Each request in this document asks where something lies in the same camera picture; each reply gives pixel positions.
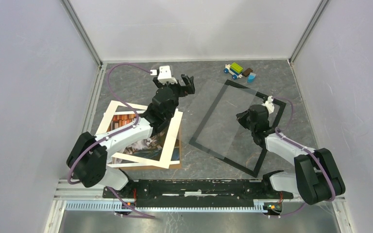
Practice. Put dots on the brown toy brick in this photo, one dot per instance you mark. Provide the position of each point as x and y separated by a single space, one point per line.
247 72

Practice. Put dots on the aluminium rail frame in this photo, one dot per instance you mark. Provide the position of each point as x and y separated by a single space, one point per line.
79 198

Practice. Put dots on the brown cardboard backing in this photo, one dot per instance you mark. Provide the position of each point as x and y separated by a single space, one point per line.
150 148

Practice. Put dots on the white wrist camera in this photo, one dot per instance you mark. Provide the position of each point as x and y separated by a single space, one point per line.
163 75
269 104

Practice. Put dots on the blue toy brick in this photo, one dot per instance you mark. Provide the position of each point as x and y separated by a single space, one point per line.
251 77

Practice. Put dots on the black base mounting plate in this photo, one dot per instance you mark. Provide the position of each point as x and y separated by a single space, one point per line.
199 193

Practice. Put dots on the clear acrylic sheet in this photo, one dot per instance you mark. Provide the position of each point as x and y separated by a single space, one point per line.
210 123

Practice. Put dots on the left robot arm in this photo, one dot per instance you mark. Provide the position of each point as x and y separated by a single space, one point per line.
90 155

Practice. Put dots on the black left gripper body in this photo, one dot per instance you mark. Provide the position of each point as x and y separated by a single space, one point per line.
178 91

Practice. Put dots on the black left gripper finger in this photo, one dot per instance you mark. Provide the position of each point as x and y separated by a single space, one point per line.
185 79
191 88

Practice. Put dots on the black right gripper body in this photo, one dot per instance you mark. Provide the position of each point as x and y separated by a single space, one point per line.
244 119

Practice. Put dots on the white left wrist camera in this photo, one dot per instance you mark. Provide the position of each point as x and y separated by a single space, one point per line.
163 75

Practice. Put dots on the toy brick car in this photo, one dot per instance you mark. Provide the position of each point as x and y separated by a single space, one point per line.
234 69

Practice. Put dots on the white mat board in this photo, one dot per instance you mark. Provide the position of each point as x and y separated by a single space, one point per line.
173 134

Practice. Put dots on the black picture frame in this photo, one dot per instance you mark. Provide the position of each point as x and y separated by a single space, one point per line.
274 120

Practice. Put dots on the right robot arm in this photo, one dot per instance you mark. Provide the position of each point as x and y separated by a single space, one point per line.
316 176

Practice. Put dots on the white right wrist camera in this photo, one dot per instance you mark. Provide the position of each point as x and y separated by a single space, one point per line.
269 104

